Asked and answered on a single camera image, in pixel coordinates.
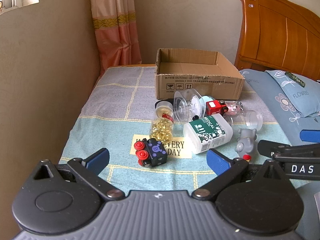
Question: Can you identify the red toy train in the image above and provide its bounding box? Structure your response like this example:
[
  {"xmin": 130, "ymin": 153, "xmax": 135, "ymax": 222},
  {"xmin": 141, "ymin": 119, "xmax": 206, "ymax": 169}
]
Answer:
[{"xmin": 205, "ymin": 99, "xmax": 229, "ymax": 116}]

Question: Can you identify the blue floral pillow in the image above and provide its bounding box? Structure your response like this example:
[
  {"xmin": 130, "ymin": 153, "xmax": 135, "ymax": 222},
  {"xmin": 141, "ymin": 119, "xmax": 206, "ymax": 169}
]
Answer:
[{"xmin": 264, "ymin": 69, "xmax": 320, "ymax": 119}]

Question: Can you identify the white bottle with green label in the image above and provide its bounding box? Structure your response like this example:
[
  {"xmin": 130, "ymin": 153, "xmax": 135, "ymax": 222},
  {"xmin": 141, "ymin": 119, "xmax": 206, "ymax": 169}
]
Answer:
[{"xmin": 183, "ymin": 113, "xmax": 234, "ymax": 155}]

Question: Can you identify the clear plastic jar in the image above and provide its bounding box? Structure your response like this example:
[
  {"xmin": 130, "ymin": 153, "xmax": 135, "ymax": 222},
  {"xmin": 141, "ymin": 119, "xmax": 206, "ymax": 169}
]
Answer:
[{"xmin": 231, "ymin": 109, "xmax": 263, "ymax": 129}]

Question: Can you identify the clear bottle of yellow capsules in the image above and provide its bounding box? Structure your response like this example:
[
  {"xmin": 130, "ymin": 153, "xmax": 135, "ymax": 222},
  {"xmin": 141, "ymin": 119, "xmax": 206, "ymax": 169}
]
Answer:
[{"xmin": 149, "ymin": 106, "xmax": 175, "ymax": 143}]

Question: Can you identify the cardboard box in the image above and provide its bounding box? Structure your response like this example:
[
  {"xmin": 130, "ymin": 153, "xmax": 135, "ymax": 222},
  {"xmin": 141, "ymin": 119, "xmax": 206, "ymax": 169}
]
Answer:
[{"xmin": 154, "ymin": 48, "xmax": 246, "ymax": 100}]

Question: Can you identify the pink patterned curtain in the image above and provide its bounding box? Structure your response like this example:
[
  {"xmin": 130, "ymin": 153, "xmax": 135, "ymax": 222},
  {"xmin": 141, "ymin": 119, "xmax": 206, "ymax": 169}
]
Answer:
[{"xmin": 89, "ymin": 0, "xmax": 142, "ymax": 77}]

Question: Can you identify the clear plastic container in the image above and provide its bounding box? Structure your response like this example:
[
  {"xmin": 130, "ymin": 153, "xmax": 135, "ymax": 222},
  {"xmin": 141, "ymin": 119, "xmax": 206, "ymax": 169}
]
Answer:
[{"xmin": 173, "ymin": 89, "xmax": 207, "ymax": 123}]

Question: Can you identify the blue floral bed sheet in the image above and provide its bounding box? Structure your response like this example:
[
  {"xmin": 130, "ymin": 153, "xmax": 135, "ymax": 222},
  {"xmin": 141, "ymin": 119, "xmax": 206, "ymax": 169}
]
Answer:
[{"xmin": 239, "ymin": 69, "xmax": 320, "ymax": 147}]

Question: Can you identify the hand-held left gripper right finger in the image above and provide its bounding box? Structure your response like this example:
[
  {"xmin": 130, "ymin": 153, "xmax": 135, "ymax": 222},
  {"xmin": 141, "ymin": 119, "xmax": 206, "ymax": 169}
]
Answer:
[{"xmin": 191, "ymin": 148, "xmax": 286, "ymax": 202}]

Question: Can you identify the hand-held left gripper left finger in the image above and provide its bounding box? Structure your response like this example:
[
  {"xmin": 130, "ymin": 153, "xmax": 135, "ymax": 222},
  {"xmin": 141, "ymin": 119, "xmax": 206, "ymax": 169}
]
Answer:
[{"xmin": 32, "ymin": 148, "xmax": 125, "ymax": 201}]

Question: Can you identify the dark green patterned flat object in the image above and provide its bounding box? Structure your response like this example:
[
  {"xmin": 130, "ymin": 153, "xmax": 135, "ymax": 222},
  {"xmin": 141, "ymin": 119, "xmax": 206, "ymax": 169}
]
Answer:
[{"xmin": 285, "ymin": 72, "xmax": 304, "ymax": 87}]

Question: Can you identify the black toy train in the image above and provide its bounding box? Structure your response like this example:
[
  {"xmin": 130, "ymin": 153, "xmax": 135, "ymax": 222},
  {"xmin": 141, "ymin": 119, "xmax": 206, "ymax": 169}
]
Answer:
[{"xmin": 134, "ymin": 138, "xmax": 168, "ymax": 168}]

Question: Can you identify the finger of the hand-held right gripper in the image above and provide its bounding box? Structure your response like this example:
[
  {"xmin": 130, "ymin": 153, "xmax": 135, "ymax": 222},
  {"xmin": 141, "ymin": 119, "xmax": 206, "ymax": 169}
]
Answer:
[
  {"xmin": 257, "ymin": 139, "xmax": 320, "ymax": 159},
  {"xmin": 299, "ymin": 129, "xmax": 320, "ymax": 143}
]

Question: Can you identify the wooden bed headboard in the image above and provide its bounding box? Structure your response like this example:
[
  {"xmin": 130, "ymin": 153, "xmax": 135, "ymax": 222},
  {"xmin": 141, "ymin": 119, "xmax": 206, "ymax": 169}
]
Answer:
[{"xmin": 234, "ymin": 0, "xmax": 320, "ymax": 81}]

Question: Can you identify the grey elephant toy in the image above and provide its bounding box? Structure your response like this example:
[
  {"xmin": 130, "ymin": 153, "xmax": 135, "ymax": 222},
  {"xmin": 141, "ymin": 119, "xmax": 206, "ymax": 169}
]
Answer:
[{"xmin": 234, "ymin": 127, "xmax": 258, "ymax": 160}]

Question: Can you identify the wooden bedside table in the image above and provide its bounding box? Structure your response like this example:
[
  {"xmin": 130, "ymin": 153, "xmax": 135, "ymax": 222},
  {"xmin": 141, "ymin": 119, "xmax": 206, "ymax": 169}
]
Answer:
[{"xmin": 106, "ymin": 64, "xmax": 157, "ymax": 68}]

